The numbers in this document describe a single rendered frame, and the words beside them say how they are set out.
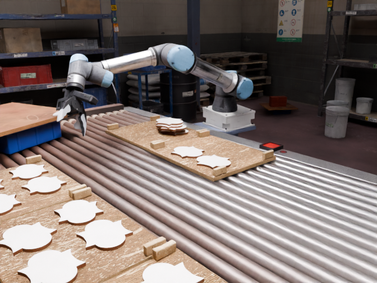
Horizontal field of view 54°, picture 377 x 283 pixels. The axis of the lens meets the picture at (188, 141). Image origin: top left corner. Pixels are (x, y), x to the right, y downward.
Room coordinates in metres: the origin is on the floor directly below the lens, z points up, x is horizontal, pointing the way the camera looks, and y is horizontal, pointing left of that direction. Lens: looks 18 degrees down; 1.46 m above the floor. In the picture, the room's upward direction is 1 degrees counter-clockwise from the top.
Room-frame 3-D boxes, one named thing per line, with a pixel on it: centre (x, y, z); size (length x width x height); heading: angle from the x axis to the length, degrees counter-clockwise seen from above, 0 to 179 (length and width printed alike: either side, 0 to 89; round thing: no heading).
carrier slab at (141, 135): (1.81, 0.16, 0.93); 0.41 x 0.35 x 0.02; 40
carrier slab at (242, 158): (1.49, -0.09, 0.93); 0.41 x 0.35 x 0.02; 39
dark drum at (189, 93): (5.81, 0.15, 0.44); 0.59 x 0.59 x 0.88
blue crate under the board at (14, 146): (1.73, 0.84, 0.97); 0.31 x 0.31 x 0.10; 62
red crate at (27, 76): (5.45, 2.36, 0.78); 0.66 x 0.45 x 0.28; 124
